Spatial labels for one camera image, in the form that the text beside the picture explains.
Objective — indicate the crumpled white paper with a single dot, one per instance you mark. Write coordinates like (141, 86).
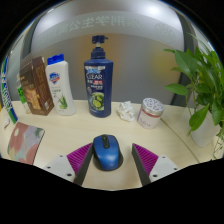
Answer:
(126, 110)

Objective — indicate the blue computer mouse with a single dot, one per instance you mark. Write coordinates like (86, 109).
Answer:
(106, 153)

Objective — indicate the brown cracker box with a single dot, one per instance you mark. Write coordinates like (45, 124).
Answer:
(36, 86)

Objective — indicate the white bottle with blue cap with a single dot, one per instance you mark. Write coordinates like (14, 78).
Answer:
(60, 86)

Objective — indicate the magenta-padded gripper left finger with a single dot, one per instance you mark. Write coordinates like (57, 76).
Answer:
(78, 159)

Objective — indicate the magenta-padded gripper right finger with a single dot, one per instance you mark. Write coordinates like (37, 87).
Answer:
(146, 159)

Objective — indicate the jar with white perforated lid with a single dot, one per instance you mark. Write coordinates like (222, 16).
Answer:
(150, 115)

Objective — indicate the dark blue pump shampoo bottle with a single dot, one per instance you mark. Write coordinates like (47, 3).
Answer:
(98, 86)

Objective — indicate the white green shuttlecock tube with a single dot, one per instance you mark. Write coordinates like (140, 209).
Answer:
(7, 96)

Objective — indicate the green potted plant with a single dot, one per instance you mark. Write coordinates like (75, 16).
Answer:
(200, 83)

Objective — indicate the pastel patterned mouse pad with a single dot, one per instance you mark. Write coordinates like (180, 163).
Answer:
(25, 143)

